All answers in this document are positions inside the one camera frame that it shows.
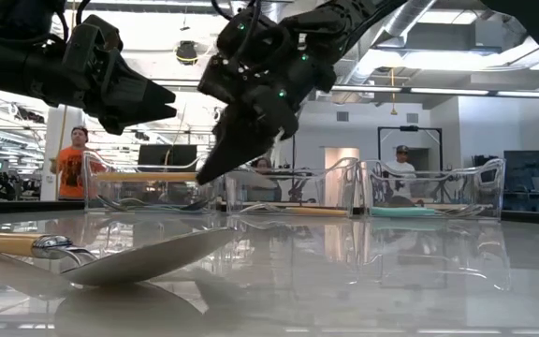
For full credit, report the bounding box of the orange-handled silver spoon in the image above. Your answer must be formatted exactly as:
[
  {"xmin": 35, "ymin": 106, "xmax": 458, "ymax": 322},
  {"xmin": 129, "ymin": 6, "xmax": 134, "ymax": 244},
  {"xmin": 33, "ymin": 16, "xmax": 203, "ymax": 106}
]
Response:
[
  {"xmin": 0, "ymin": 227, "xmax": 240, "ymax": 287},
  {"xmin": 92, "ymin": 170, "xmax": 201, "ymax": 184},
  {"xmin": 236, "ymin": 201, "xmax": 299, "ymax": 216},
  {"xmin": 239, "ymin": 203, "xmax": 349, "ymax": 218}
]

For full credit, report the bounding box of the mint-handled silver spoon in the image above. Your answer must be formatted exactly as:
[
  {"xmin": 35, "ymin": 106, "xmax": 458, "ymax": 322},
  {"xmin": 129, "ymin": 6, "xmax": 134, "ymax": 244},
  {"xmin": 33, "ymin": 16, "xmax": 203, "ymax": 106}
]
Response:
[
  {"xmin": 371, "ymin": 205, "xmax": 493, "ymax": 217},
  {"xmin": 370, "ymin": 206, "xmax": 494, "ymax": 218}
]

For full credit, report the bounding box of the black gantry frame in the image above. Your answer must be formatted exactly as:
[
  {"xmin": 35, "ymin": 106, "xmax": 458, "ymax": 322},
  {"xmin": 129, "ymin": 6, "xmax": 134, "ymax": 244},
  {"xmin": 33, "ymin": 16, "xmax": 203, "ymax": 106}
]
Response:
[{"xmin": 376, "ymin": 125, "xmax": 444, "ymax": 172}]

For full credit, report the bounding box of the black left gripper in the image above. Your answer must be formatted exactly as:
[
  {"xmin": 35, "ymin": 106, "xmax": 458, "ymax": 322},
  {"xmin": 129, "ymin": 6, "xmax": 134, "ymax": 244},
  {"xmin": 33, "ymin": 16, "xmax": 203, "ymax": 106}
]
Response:
[{"xmin": 61, "ymin": 58, "xmax": 178, "ymax": 137}]

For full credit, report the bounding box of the white glossy table mat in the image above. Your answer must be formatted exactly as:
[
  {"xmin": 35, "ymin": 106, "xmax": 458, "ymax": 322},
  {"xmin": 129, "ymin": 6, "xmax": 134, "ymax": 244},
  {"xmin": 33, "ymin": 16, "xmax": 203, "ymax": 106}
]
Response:
[{"xmin": 0, "ymin": 212, "xmax": 539, "ymax": 337}]

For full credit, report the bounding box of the long LED light bar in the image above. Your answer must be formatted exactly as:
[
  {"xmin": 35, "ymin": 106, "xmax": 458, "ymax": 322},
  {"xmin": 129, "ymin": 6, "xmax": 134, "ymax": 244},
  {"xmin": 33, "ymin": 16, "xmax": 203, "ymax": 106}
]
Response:
[{"xmin": 152, "ymin": 77, "xmax": 539, "ymax": 100}]

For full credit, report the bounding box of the white door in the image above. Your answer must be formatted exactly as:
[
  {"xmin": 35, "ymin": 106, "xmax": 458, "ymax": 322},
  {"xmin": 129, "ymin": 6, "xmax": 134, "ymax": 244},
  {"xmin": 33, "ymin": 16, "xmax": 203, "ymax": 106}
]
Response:
[{"xmin": 324, "ymin": 146, "xmax": 361, "ymax": 207}]

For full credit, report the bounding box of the black computer monitor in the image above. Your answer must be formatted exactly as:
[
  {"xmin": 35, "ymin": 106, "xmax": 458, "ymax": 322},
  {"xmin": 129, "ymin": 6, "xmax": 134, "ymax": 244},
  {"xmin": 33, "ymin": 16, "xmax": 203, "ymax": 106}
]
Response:
[
  {"xmin": 503, "ymin": 149, "xmax": 539, "ymax": 200},
  {"xmin": 137, "ymin": 143, "xmax": 199, "ymax": 174}
]

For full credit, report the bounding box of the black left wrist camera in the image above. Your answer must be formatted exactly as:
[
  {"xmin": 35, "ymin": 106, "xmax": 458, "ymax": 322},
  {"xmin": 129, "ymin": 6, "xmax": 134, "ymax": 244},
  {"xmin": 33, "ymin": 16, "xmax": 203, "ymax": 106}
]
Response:
[{"xmin": 66, "ymin": 13, "xmax": 124, "ymax": 65}]

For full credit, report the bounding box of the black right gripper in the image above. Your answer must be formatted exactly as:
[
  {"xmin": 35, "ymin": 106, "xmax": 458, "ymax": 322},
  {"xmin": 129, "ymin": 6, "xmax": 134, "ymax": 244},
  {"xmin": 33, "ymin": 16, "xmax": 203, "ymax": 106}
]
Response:
[{"xmin": 197, "ymin": 8, "xmax": 339, "ymax": 184}]

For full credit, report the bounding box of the white square pillar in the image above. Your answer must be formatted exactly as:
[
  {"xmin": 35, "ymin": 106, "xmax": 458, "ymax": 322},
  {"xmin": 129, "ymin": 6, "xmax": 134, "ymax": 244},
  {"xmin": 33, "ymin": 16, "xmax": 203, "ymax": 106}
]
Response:
[{"xmin": 39, "ymin": 105, "xmax": 88, "ymax": 202}]

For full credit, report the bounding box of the black overhead camera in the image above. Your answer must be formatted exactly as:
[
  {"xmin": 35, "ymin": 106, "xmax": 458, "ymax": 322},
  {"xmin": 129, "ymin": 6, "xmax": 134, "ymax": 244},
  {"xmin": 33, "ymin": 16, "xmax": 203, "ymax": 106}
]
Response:
[{"xmin": 175, "ymin": 40, "xmax": 199, "ymax": 66}]

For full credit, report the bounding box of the clear plastic bin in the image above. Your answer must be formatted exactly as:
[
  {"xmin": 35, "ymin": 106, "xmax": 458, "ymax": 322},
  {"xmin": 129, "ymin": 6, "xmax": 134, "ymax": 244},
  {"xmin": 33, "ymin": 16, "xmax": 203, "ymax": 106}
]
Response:
[
  {"xmin": 226, "ymin": 156, "xmax": 363, "ymax": 217},
  {"xmin": 360, "ymin": 157, "xmax": 507, "ymax": 221},
  {"xmin": 84, "ymin": 150, "xmax": 227, "ymax": 215}
]

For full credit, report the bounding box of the silver spiral air duct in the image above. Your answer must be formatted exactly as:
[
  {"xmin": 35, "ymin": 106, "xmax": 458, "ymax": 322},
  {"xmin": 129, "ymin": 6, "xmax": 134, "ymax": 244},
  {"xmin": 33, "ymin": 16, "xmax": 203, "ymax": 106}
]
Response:
[{"xmin": 339, "ymin": 0, "xmax": 439, "ymax": 102}]

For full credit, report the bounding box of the person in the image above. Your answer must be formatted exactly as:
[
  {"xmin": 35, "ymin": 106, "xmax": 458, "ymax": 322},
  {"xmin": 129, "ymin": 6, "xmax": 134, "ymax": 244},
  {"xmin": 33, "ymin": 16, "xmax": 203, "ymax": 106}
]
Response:
[
  {"xmin": 384, "ymin": 143, "xmax": 418, "ymax": 203},
  {"xmin": 249, "ymin": 156, "xmax": 283, "ymax": 202},
  {"xmin": 50, "ymin": 125, "xmax": 108, "ymax": 201}
]

